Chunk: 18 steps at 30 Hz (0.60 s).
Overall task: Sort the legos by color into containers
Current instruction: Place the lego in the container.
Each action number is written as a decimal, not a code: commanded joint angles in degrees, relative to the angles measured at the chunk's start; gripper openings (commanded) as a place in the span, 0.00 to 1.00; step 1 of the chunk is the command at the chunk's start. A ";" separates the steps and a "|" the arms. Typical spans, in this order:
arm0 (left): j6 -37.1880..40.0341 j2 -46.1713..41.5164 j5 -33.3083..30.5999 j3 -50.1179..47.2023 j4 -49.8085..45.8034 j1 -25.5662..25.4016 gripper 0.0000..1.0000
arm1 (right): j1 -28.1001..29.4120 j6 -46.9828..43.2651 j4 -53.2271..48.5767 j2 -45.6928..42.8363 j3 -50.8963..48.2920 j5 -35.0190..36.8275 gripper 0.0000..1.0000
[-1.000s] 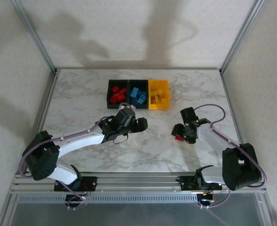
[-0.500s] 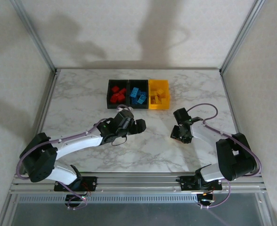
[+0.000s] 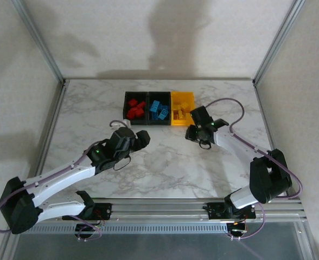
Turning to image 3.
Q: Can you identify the yellow plastic bin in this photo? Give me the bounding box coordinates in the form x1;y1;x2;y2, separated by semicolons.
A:
171;92;196;127

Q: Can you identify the black plastic bin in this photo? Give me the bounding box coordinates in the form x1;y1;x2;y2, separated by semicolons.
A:
123;91;149;126
148;91;173;127

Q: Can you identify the grey metal panel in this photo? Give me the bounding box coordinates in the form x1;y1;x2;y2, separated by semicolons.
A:
2;222;316;260

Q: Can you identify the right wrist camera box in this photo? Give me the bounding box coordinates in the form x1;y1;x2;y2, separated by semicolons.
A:
189;106;214;128

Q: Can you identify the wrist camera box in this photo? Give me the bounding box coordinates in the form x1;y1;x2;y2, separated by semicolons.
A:
109;127;136;152
189;106;214;128

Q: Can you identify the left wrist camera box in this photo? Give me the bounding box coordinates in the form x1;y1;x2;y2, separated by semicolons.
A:
109;127;136;152

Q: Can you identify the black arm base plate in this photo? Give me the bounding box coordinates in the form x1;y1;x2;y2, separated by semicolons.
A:
207;201;257;220
62;202;113;220

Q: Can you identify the aluminium table edge rail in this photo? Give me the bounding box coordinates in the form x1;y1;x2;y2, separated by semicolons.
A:
63;77;255;82
26;80;69;201

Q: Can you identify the aluminium rail frame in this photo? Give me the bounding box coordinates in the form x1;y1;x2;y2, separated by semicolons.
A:
10;199;307;224

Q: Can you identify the slotted metal cable duct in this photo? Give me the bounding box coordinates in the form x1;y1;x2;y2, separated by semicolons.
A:
17;223;228;234

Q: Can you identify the aluminium frame post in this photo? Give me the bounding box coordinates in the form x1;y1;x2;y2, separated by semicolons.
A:
252;0;304;85
11;0;66;84

